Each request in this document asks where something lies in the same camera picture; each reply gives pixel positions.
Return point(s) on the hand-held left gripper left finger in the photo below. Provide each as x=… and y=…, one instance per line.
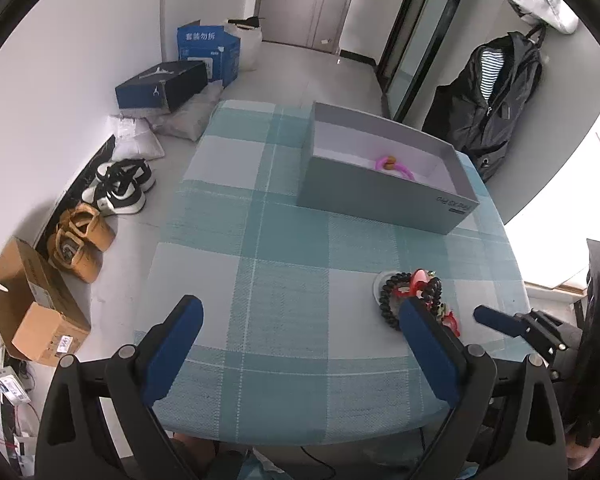
x=175, y=345

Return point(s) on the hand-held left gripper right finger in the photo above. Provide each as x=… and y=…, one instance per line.
x=430, y=355

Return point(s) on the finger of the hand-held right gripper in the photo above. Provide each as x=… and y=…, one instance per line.
x=495, y=320

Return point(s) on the grey cardboard box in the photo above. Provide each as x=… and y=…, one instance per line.
x=370, y=190

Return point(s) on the teal plaid tablecloth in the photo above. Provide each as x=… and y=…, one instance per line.
x=280, y=285

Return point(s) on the brown cardboard box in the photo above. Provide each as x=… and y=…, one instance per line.
x=45, y=332
x=22, y=270

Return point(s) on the tan shoe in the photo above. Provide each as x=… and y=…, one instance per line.
x=72, y=257
x=87, y=225

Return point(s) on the black and white sneaker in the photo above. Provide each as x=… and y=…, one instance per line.
x=115, y=200
x=125, y=172

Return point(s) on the white power strip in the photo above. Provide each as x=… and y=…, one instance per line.
x=11, y=387

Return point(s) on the black backpack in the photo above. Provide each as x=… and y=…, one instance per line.
x=510, y=110

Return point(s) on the white plastic bag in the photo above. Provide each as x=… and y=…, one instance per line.
x=132, y=137

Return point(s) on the grey plastic bag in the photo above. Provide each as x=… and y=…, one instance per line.
x=185, y=117

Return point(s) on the striped shirt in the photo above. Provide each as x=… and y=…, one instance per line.
x=490, y=72

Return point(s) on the dark blue shoe box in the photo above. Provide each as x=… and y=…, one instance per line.
x=155, y=87

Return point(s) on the black framed mirror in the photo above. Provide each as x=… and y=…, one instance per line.
x=420, y=35

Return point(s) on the blue printed carton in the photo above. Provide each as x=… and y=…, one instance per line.
x=205, y=50

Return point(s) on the grey door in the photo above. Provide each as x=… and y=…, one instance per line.
x=305, y=0

